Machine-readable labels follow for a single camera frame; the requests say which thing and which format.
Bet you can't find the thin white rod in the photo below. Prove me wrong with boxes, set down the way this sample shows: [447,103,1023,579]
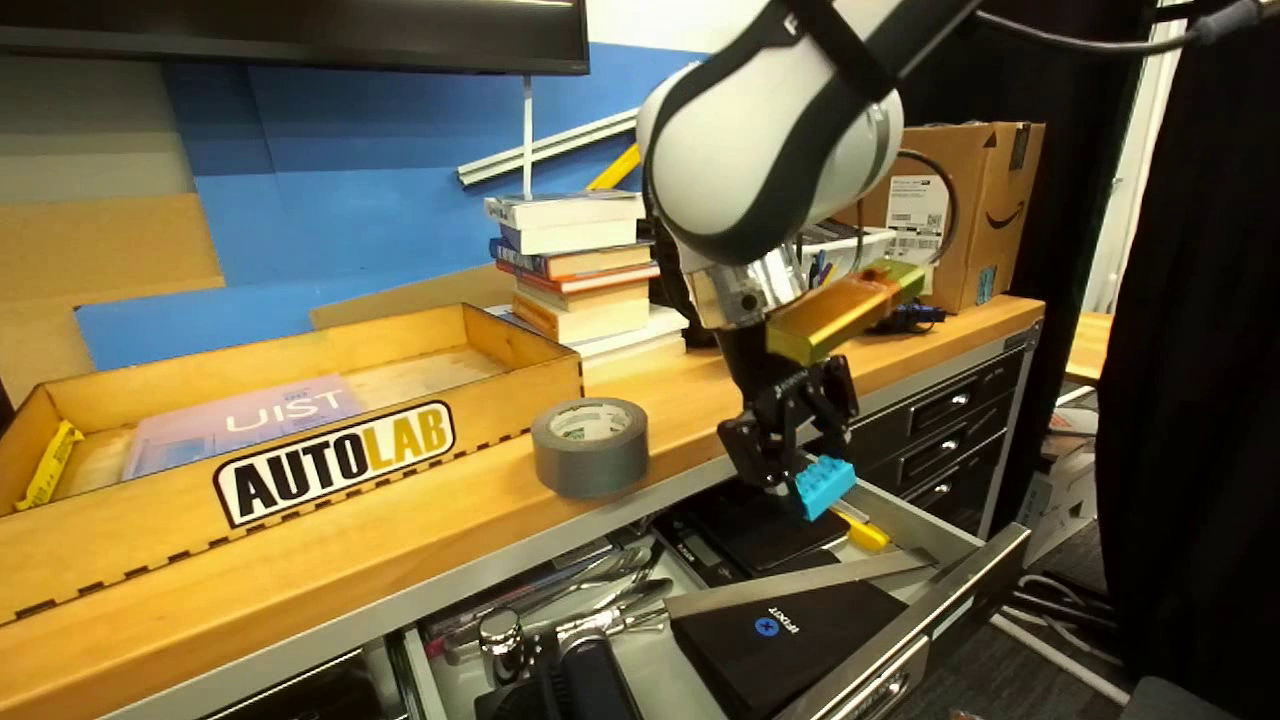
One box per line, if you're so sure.
[515,67,540,205]

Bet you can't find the black cylinder handle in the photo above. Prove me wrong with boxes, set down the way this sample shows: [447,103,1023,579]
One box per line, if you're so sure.
[537,623,644,720]

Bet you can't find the blue and black pack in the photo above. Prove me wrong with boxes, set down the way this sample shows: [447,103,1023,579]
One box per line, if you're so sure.
[884,295,956,335]

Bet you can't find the black curtain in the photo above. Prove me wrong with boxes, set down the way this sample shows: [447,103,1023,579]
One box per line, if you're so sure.
[903,0,1161,501]
[1095,0,1280,720]

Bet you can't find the black flat case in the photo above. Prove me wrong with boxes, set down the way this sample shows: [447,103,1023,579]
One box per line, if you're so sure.
[687,474,860,579]

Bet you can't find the white frame post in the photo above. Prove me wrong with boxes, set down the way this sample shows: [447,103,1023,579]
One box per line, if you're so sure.
[1075,9,1191,320]

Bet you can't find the black box blue logo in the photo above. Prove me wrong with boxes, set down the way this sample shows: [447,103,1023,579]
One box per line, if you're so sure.
[669,577,910,720]

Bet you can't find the wooden AUTOLAB tray box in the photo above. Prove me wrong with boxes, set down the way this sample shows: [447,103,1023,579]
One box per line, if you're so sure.
[0,295,587,633]

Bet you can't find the thick cream book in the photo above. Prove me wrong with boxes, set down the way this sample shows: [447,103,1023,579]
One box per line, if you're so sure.
[507,281,659,342]

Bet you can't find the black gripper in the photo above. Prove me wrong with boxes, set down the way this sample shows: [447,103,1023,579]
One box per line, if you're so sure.
[712,320,863,501]

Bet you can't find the yellow flat strip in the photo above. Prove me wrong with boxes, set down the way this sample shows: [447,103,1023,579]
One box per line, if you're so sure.
[13,415,87,514]

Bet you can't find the aluminium extrusion rail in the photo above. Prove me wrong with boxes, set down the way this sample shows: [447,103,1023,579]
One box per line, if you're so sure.
[450,103,644,193]

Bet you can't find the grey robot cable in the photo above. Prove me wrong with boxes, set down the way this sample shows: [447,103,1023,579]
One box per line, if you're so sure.
[968,0,1280,59]

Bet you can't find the yellow-green wrist camera block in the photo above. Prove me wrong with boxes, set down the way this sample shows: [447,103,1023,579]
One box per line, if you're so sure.
[764,257,932,367]

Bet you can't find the brown cardboard shipping box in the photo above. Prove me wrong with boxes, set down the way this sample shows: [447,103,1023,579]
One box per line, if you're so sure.
[850,117,1053,320]

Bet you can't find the yellow bar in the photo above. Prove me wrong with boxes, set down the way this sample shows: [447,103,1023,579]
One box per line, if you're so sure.
[583,140,649,200]

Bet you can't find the grey duct tape roll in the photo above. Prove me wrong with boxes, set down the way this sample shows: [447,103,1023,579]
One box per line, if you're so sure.
[529,392,655,504]

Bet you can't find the silver metal socket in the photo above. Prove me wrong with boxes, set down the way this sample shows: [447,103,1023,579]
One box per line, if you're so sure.
[472,609,531,692]

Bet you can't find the blue foam wall panel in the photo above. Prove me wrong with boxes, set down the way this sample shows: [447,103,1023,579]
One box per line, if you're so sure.
[70,42,712,376]

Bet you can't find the black steel drawer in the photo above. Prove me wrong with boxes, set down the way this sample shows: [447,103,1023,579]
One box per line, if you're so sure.
[659,443,1041,720]

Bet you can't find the blue Lego brick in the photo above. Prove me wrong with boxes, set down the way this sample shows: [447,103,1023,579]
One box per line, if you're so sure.
[788,450,860,522]

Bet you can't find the yellow-handled tool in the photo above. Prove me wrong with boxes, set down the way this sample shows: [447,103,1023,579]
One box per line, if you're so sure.
[833,506,894,558]

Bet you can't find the grey tool drawer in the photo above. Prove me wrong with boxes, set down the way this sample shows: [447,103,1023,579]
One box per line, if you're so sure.
[395,522,700,720]

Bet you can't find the black drawer cabinet unit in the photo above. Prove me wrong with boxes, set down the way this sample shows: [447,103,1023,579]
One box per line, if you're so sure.
[113,324,1049,720]

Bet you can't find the thick white book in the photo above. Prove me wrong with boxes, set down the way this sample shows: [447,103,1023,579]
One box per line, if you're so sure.
[492,212,655,259]

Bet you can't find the red-spined book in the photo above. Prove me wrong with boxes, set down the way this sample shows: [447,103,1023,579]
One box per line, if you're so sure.
[485,235,663,301]

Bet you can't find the brown board wall panel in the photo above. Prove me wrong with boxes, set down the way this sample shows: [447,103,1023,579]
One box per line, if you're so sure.
[0,186,227,404]

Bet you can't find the flat white book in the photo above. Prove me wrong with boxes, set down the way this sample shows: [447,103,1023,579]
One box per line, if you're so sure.
[562,302,690,364]

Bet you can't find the black monitor screen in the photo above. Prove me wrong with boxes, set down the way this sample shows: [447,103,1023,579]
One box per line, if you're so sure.
[0,0,592,78]

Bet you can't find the purple UIST booklet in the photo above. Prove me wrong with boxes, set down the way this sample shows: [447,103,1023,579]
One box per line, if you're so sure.
[119,372,373,482]

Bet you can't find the metal wrench pile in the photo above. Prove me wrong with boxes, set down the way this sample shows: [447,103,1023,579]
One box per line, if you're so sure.
[434,529,680,661]

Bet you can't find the book with dark cover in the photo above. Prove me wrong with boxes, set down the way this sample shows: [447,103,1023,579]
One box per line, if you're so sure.
[481,186,649,233]

